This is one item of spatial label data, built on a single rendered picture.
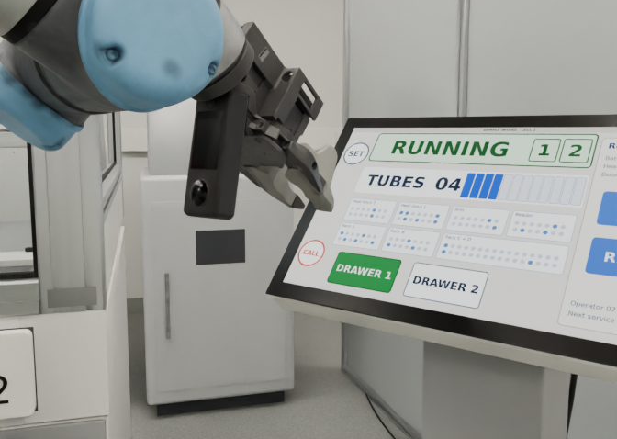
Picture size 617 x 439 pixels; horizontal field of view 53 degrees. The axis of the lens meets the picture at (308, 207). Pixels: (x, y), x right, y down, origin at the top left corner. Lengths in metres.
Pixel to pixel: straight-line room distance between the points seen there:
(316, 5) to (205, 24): 4.08
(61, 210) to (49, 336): 0.16
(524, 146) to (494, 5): 1.18
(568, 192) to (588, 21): 0.93
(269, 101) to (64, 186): 0.35
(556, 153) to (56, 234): 0.63
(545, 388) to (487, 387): 0.07
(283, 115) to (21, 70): 0.24
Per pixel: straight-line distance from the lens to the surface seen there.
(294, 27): 4.34
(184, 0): 0.33
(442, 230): 0.78
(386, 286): 0.76
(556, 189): 0.77
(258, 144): 0.59
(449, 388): 0.86
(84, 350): 0.89
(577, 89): 1.66
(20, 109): 0.45
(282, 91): 0.59
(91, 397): 0.91
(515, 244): 0.74
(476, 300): 0.72
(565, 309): 0.69
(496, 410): 0.84
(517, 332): 0.69
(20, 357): 0.88
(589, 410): 1.72
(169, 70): 0.33
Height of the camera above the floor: 1.18
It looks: 7 degrees down
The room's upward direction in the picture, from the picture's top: straight up
